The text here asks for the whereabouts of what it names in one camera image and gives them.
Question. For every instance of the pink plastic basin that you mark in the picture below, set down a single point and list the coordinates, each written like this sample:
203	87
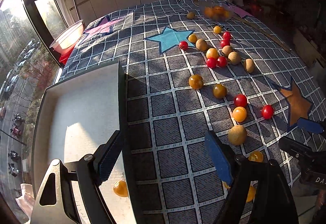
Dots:
64	43

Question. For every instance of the red cherry tomato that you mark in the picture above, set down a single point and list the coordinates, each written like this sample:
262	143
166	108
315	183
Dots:
240	100
222	62
183	45
267	112
211	62
224	43
226	36

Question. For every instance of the orange cherry tomato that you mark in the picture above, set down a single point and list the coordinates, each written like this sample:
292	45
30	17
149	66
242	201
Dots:
239	114
212	53

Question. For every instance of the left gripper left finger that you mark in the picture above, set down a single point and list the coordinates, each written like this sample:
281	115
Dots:
94	169

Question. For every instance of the orange tomato in tray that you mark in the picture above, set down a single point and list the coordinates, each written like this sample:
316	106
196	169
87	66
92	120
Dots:
120	188

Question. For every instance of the brown longan fruit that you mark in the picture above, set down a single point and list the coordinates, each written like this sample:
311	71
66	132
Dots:
191	15
249	65
201	45
237	135
234	58
226	50

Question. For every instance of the dark orange tomato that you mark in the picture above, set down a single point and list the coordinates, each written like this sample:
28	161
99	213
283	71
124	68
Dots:
196	82
219	91

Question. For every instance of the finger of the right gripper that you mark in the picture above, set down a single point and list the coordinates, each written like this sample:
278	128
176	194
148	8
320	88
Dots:
311	126

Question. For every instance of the red plastic stool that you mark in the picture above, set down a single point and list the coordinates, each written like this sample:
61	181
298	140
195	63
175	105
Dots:
253	7

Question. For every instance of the white tray black rim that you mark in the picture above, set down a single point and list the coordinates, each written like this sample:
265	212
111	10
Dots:
76	116

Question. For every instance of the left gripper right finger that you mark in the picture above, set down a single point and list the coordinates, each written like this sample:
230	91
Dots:
273	202

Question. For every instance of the grid patterned tablecloth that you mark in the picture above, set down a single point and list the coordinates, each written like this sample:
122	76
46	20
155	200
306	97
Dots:
176	181

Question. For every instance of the long wooden stick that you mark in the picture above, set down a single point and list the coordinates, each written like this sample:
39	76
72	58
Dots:
271	37

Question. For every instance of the yellow cherry tomato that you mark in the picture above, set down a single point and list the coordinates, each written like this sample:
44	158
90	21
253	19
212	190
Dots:
192	38
251	193
256	156
217	29

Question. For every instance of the clear glass fruit bowl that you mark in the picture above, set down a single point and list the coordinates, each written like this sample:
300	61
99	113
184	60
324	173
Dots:
216	11

